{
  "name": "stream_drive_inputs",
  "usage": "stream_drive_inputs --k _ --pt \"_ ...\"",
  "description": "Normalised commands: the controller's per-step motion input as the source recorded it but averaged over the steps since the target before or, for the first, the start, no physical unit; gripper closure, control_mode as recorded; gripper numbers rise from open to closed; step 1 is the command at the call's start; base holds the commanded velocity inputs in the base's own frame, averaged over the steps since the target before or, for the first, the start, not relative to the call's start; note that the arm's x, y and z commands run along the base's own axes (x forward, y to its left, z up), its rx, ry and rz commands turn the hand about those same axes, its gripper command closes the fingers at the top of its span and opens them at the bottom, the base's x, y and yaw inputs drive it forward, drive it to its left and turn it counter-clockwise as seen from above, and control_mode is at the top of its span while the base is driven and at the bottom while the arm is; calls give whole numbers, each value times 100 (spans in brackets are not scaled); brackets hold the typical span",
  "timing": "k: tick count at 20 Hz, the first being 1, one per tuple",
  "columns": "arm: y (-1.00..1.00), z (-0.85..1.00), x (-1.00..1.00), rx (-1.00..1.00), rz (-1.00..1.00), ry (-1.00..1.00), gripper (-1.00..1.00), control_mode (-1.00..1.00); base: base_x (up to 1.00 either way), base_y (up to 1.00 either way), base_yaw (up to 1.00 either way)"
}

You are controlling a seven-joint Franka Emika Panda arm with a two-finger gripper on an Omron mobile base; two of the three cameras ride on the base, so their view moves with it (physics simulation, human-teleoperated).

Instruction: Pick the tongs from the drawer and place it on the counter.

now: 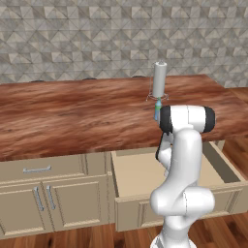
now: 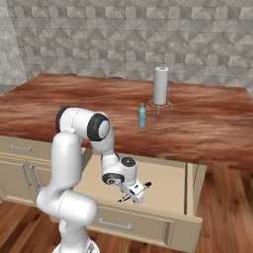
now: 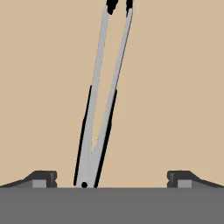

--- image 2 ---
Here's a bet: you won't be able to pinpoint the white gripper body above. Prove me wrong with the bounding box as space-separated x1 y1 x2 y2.
124 183 146 205

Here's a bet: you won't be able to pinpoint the black tongs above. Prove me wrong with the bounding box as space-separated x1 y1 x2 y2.
117 180 153 203

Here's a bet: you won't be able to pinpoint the beige open drawer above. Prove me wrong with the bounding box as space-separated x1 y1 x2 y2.
48 147 208 253

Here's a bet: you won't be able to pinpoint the beige closed drawer front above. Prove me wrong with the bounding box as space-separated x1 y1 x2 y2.
0 134 87 163

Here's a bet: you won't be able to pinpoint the blue bottle with green cap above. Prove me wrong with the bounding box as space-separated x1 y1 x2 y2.
137 103 147 129

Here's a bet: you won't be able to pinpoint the beige cupboard door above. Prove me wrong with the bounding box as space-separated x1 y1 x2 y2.
27 157 57 206
0 153 31 203

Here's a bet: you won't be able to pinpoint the white paper towel roll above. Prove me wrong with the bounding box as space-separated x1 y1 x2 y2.
152 65 170 106

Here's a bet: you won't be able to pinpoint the silver drawer handle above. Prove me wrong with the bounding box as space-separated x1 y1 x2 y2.
9 144 34 153
98 217 133 231

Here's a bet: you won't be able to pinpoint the wire paper towel stand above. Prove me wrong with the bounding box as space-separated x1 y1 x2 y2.
146 66 174 116

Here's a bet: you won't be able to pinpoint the silver cupboard door handle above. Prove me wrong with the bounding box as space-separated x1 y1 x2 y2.
29 164 42 190
20 162 33 188

